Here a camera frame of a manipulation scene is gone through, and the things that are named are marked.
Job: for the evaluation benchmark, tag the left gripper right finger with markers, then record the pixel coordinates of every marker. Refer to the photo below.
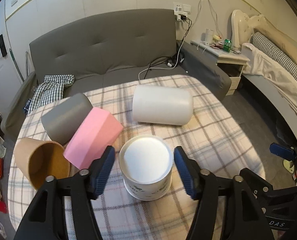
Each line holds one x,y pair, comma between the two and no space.
243,217

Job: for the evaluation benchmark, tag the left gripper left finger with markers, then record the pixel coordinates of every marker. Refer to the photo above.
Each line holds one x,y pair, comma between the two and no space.
45,216

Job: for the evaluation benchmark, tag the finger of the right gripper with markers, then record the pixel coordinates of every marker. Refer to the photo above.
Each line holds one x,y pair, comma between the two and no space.
281,151

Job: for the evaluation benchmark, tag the white floral print cup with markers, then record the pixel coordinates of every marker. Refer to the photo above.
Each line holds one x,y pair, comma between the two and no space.
146,163

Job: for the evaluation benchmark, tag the brown paper cup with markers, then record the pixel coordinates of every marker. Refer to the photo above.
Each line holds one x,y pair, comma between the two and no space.
38,159

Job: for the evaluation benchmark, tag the pink faceted cup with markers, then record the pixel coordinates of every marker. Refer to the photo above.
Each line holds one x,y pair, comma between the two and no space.
97,131

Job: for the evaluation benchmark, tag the grey cylindrical cup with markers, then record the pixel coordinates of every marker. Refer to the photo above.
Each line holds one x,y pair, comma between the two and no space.
62,121

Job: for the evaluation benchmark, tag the white plain cup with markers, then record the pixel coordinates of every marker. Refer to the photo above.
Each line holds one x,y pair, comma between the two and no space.
162,105

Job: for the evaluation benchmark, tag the white bed sheet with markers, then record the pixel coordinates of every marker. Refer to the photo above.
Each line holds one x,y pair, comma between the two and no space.
260,64

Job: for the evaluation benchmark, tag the green checked cloth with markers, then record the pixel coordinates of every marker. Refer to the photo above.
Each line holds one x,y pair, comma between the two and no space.
52,89

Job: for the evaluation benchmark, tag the white bedside table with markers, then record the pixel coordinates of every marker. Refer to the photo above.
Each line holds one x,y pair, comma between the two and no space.
232,64

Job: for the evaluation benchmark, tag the striped pillow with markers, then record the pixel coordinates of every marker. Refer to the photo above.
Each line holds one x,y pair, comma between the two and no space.
265,45

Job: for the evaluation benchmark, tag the green soda can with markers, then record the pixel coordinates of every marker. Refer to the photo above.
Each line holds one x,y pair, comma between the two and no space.
227,44

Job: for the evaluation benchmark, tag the white door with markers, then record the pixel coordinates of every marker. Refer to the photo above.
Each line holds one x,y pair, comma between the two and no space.
10,81

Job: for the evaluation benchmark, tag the cream bed headboard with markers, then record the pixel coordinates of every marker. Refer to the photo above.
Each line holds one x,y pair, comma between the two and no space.
244,27

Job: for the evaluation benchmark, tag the white tumbler on nightstand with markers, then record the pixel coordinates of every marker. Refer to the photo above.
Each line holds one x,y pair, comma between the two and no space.
209,36

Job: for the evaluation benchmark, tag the grey fabric sofa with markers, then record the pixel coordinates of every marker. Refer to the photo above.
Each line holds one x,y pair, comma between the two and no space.
110,49

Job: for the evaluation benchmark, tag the green handled broom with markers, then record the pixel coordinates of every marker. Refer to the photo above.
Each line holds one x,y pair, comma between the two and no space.
16,65

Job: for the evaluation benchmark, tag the black door handle lock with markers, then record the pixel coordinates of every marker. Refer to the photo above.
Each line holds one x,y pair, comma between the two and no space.
3,49

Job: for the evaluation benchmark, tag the wall power socket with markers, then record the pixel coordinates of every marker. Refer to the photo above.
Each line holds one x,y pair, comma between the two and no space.
181,8

